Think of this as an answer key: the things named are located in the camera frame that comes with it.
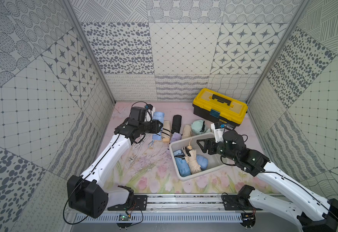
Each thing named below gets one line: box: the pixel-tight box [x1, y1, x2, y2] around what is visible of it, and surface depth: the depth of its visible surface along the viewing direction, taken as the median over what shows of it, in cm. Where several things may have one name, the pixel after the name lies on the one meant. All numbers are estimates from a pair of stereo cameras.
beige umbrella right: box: [182, 124, 193, 140], surface depth 100 cm
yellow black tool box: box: [192, 87, 249, 131], surface depth 99 cm
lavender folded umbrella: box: [170, 131, 183, 144], surface depth 97 cm
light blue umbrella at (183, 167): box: [172, 149, 192, 177], surface depth 83 cm
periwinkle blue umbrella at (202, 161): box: [196, 154, 209, 171], surface depth 87 cm
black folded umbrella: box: [171, 114, 183, 134], surface depth 106 cm
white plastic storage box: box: [169, 132, 227, 181], surface depth 83 cm
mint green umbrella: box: [191, 119, 211, 135], surface depth 100 cm
